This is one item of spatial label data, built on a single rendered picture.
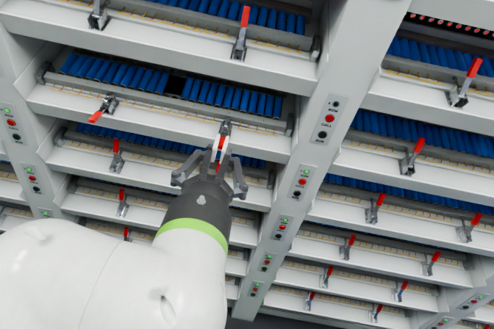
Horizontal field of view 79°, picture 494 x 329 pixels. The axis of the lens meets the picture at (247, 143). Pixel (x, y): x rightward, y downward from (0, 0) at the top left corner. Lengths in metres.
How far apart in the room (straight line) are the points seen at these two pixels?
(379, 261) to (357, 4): 0.80
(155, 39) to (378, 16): 0.39
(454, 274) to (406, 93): 0.73
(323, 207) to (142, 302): 0.65
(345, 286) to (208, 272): 0.94
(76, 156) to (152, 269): 0.65
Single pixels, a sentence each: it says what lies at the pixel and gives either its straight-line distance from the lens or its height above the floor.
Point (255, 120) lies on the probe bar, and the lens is 0.70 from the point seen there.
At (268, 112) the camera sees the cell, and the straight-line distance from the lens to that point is 0.72.
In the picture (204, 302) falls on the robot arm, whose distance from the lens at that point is 0.31.
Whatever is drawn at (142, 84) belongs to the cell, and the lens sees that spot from 0.76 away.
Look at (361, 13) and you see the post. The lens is 0.56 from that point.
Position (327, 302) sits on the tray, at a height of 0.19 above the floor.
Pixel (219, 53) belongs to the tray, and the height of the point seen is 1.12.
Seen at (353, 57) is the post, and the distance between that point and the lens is 0.59.
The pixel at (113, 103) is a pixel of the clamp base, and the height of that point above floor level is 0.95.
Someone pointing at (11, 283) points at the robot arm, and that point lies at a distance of 0.33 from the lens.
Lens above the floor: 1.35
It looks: 39 degrees down
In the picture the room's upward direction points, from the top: 14 degrees clockwise
